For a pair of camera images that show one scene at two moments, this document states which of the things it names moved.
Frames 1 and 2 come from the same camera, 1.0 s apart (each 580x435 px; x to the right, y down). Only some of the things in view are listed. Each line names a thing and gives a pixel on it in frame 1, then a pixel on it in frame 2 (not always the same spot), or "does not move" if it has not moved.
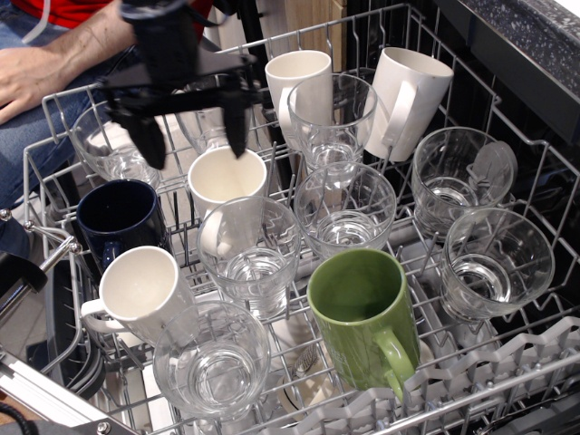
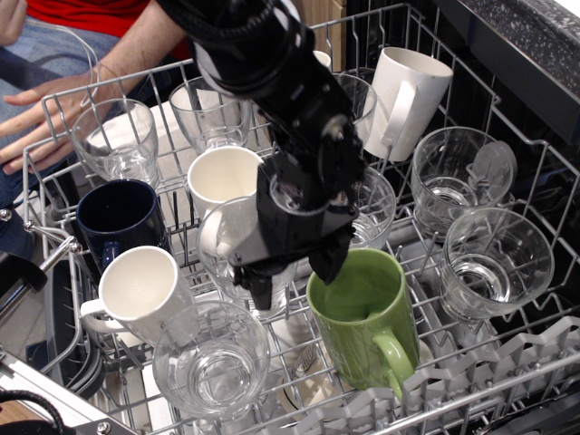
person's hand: [27, 73] to [31, 141]
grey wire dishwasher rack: [399, 253] does not move
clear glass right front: [492, 258] does not move
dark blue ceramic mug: [119, 214] does not move
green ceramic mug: [360, 304] does not move
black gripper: [172, 73] to [306, 188]
